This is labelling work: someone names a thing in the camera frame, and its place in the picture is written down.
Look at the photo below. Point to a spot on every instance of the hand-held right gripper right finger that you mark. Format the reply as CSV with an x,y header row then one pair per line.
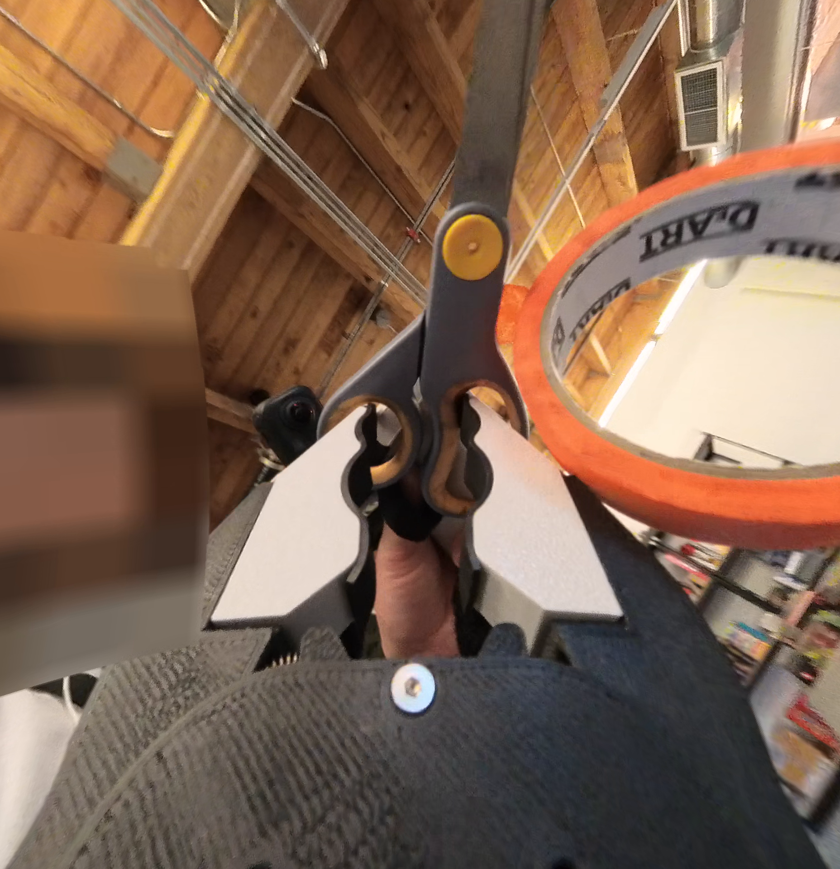
x,y
542,543

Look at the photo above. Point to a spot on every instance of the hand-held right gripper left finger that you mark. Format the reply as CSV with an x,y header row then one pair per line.
x,y
291,543

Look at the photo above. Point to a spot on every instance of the orange tape roll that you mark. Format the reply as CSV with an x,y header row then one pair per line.
x,y
664,489

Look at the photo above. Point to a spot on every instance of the grey scissors yellow pivot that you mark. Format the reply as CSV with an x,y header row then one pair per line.
x,y
461,326

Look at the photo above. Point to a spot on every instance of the black shelving rack with goods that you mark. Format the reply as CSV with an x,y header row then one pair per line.
x,y
800,624

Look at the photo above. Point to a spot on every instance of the person's left hand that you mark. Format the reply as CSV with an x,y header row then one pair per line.
x,y
413,597

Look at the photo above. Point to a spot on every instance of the fluorescent ceiling light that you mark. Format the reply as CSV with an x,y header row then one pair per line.
x,y
637,360

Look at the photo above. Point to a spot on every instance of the person's white shirt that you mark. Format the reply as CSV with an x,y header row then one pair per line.
x,y
19,781

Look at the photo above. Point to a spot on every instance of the metal air duct with vent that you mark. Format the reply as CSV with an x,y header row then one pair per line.
x,y
773,68

